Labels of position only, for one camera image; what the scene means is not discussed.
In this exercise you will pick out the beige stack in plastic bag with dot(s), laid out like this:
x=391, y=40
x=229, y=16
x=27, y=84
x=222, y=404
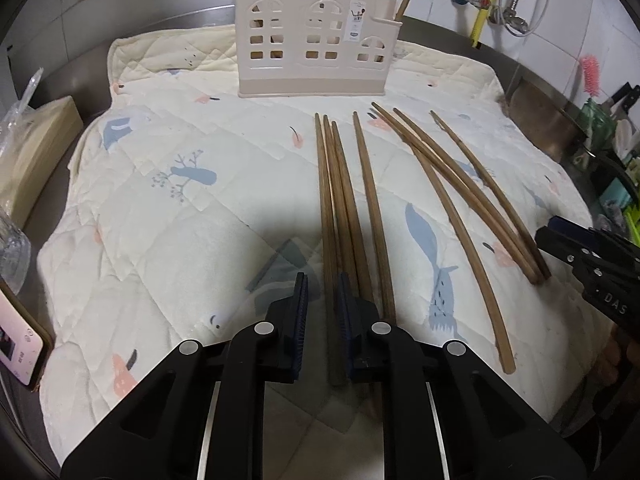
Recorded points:
x=35, y=150

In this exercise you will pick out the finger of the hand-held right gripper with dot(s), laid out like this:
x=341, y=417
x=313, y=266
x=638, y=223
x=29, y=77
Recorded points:
x=560, y=246
x=570, y=229

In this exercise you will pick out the green glass bottle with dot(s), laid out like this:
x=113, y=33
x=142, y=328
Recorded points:
x=597, y=125

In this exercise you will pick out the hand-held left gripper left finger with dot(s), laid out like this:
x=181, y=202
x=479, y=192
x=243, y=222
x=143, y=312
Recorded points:
x=292, y=330

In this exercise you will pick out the beige plastic chopstick holder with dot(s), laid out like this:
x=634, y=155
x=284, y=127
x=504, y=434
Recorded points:
x=295, y=75

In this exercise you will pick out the printed quilted mat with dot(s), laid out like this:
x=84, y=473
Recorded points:
x=200, y=240

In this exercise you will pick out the stainless steel pot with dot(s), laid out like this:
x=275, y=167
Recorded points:
x=542, y=120

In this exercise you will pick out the person's right hand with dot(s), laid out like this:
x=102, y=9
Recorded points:
x=611, y=360

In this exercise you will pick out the clear glass cup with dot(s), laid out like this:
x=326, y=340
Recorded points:
x=12, y=255

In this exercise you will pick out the pink bottle brush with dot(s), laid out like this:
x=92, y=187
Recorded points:
x=590, y=75

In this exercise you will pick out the smartphone with lit screen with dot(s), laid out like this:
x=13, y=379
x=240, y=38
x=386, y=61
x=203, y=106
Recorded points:
x=15, y=340

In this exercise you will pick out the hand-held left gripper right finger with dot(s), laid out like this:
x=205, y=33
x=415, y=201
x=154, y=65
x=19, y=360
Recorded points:
x=345, y=320

